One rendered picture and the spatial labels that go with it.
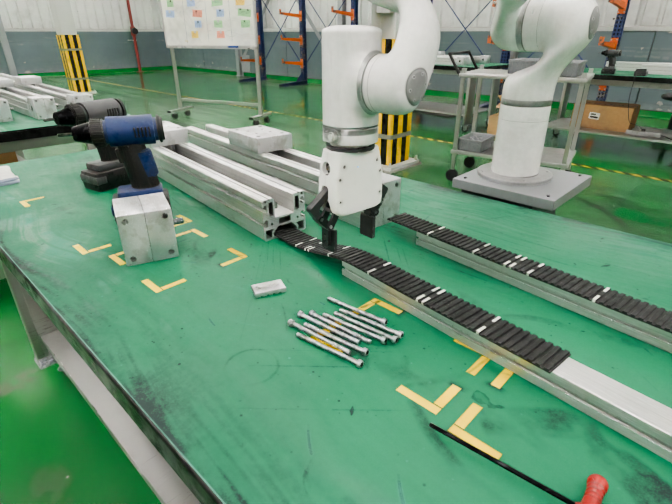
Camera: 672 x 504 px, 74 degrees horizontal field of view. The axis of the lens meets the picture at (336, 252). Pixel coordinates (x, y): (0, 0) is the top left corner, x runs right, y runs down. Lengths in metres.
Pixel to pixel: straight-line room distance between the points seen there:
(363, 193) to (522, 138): 0.62
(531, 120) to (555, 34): 0.19
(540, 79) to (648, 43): 7.19
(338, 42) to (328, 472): 0.51
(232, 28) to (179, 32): 0.88
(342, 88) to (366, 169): 0.13
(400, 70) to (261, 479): 0.48
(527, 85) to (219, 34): 5.79
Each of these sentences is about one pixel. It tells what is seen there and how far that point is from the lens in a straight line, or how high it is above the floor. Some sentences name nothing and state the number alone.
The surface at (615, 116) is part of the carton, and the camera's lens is 5.64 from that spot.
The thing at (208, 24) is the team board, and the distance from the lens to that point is 6.84.
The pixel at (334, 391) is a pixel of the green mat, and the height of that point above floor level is 0.78.
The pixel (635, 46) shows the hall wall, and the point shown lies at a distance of 8.42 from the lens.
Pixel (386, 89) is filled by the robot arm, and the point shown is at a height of 1.09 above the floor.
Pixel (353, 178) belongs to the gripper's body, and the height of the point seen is 0.95.
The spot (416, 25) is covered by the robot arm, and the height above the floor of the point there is 1.16.
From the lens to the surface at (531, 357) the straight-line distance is 0.58.
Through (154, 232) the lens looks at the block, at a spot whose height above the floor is 0.83.
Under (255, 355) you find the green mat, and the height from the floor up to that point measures 0.78.
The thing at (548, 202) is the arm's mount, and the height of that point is 0.80.
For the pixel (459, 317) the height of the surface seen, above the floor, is 0.81.
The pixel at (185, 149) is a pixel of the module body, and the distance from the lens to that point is 1.36.
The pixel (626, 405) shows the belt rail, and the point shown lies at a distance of 0.57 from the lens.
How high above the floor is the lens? 1.15
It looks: 26 degrees down
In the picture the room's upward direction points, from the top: straight up
